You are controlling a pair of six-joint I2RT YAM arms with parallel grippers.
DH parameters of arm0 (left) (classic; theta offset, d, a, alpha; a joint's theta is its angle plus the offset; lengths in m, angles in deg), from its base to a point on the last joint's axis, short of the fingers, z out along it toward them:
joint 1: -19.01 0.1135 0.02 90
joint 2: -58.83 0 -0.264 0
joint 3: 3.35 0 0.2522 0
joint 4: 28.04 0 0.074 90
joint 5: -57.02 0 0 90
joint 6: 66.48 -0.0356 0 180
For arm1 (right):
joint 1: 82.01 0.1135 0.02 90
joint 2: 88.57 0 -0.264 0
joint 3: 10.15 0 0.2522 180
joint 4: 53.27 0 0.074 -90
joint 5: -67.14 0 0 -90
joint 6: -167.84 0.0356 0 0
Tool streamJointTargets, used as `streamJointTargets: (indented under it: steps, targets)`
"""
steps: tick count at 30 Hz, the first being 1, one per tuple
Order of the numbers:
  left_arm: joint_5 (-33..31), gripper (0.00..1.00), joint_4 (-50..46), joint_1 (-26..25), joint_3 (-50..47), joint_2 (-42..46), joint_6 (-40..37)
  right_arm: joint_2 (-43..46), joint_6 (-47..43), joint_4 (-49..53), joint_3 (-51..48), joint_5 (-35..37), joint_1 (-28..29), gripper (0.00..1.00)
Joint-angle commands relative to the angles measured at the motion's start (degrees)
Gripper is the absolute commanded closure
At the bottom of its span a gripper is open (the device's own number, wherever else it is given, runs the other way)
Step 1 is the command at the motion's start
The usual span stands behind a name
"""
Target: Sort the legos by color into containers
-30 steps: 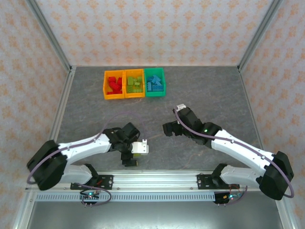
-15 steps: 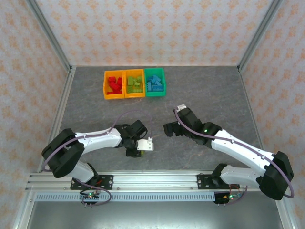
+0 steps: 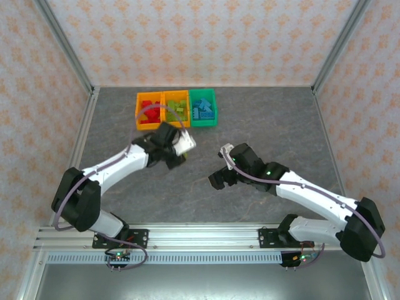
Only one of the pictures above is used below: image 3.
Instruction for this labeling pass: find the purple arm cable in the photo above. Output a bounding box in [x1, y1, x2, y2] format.
[51, 104, 191, 272]
[231, 157, 386, 270]

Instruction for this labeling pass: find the green plastic bin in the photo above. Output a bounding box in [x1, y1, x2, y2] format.
[188, 88, 218, 128]

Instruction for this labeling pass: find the small circuit board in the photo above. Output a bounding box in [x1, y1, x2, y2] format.
[104, 251, 132, 263]
[292, 252, 318, 263]

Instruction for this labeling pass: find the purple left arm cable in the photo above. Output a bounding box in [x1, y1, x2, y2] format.
[51, 104, 191, 272]

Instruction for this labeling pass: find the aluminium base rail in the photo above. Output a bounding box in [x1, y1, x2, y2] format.
[33, 222, 376, 251]

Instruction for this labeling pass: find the grey slotted cable duct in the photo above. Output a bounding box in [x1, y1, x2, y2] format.
[46, 253, 284, 265]

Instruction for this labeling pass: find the orange plastic bin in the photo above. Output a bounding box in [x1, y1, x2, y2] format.
[161, 90, 192, 129]
[135, 91, 164, 131]

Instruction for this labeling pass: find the grey metal sheet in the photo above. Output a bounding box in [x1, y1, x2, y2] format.
[31, 264, 376, 300]

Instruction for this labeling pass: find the aluminium frame leg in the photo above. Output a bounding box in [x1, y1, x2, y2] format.
[358, 249, 392, 300]
[16, 249, 48, 300]

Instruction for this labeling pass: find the aluminium frame post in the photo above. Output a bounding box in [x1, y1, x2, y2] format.
[311, 0, 374, 94]
[32, 0, 96, 94]

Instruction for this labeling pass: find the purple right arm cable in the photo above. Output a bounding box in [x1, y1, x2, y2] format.
[231, 157, 386, 270]

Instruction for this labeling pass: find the aluminium side rail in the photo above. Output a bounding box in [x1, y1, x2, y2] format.
[312, 89, 348, 198]
[49, 87, 101, 227]

